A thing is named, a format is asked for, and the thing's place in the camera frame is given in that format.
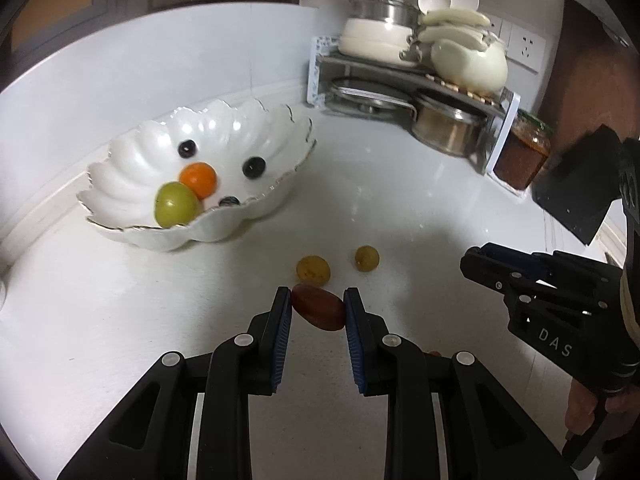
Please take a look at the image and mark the yellow-green plum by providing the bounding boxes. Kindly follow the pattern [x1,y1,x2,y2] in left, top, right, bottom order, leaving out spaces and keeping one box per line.
[154,181,205,228]

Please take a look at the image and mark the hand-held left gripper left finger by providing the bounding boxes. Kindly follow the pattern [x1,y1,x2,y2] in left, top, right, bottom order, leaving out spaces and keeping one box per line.
[57,286,293,480]

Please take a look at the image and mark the steel steamer with lid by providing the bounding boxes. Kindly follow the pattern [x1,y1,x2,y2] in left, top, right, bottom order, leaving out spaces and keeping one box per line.
[349,0,420,27]

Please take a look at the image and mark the dark brown panel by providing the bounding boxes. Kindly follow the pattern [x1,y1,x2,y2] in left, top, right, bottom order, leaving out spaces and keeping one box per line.
[539,0,632,163]

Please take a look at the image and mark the cream kettle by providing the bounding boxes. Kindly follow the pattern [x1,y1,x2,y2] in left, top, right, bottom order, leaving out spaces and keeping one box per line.
[417,7,509,94]

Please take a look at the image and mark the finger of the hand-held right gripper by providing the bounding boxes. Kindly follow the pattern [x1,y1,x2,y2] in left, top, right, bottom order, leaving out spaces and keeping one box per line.
[460,249,523,302]
[479,242,551,273]

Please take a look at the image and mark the glass jar of sauce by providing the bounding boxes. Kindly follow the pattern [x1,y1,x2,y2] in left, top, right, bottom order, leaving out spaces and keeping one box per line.
[494,109,554,191]

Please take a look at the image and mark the white scalloped bowl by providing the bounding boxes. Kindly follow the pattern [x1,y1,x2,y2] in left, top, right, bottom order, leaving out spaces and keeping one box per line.
[76,98,317,252]

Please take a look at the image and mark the white casserole pot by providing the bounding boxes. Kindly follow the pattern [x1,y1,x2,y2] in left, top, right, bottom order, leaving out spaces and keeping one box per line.
[338,17,420,67]

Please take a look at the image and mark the small orange kumquat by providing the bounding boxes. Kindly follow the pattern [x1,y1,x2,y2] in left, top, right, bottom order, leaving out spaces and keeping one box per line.
[179,161,218,200]

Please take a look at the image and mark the steel pot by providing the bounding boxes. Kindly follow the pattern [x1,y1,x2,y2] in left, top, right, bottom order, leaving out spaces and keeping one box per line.
[411,91,489,157]

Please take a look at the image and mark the flat pan lid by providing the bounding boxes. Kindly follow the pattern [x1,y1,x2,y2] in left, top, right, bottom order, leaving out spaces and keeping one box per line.
[330,76,417,119]

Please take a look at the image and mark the person's right hand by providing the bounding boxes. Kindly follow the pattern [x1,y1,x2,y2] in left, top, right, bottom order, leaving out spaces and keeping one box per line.
[565,379,640,437]

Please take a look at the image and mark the wooden bead trivet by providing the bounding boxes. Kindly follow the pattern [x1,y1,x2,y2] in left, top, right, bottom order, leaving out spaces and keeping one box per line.
[425,72,504,109]

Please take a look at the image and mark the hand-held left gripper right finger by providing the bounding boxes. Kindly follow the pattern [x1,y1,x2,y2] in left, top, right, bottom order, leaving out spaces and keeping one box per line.
[342,287,583,480]

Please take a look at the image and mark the white corner rack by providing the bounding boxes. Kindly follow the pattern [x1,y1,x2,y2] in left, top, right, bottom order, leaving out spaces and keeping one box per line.
[306,35,522,177]

